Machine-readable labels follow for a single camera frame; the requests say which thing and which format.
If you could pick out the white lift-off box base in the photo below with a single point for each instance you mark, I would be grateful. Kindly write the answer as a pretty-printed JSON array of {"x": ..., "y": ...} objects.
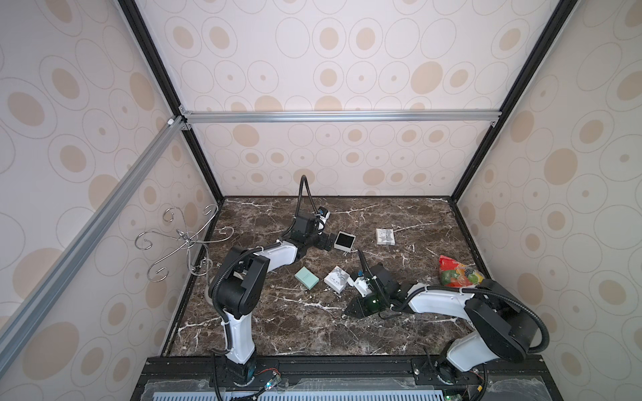
[{"x": 344, "y": 242}]

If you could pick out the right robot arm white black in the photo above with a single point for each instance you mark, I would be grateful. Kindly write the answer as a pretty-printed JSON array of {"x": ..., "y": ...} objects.
[{"x": 503, "y": 327}]

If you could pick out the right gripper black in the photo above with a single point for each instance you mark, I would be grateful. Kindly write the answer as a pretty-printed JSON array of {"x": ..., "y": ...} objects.
[{"x": 371, "y": 289}]

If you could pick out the horizontal aluminium rail back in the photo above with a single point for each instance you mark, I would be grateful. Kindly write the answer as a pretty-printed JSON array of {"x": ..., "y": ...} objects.
[{"x": 351, "y": 116}]

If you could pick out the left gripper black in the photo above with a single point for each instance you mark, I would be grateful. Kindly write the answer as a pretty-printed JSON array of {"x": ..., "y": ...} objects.
[{"x": 323, "y": 236}]

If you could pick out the white lift-off box lid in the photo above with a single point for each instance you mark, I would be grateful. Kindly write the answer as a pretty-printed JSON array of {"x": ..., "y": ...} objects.
[{"x": 385, "y": 237}]

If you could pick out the white gift box grey bow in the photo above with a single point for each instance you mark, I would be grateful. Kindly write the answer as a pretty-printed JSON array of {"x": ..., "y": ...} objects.
[{"x": 337, "y": 280}]

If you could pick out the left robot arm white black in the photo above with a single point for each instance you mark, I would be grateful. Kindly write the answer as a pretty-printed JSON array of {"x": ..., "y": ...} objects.
[{"x": 236, "y": 289}]

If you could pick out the diagonal aluminium rail left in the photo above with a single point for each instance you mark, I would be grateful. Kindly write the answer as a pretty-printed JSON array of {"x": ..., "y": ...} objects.
[{"x": 22, "y": 326}]

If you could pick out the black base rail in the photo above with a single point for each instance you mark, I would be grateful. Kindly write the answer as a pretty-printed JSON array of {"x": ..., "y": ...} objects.
[{"x": 342, "y": 378}]

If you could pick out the mint green box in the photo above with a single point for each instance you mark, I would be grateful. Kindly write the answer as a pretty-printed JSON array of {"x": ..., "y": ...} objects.
[{"x": 306, "y": 278}]

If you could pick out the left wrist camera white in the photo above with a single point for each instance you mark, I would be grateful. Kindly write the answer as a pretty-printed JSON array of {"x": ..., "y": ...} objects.
[{"x": 322, "y": 215}]

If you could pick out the red snack bag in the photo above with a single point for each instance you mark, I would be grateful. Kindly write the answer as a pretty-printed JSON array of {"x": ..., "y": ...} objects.
[{"x": 456, "y": 274}]

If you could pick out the silver wire jewelry stand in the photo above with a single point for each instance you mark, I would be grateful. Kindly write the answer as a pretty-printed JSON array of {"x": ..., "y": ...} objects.
[{"x": 193, "y": 244}]

